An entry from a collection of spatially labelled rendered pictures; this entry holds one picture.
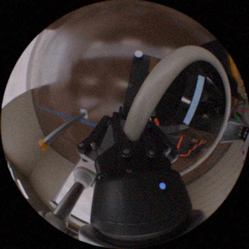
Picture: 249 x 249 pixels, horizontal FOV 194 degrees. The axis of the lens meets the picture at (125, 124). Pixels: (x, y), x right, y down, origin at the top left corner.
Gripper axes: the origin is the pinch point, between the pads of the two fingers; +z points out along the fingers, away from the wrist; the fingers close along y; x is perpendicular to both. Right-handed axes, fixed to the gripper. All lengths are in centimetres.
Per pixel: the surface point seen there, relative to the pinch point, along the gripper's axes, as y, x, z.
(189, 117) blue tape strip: 37.8, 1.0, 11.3
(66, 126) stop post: -88, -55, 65
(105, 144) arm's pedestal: -14, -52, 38
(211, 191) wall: 539, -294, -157
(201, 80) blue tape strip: 37.5, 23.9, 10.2
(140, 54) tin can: 12, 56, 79
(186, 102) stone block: 34.8, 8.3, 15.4
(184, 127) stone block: 39.5, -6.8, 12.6
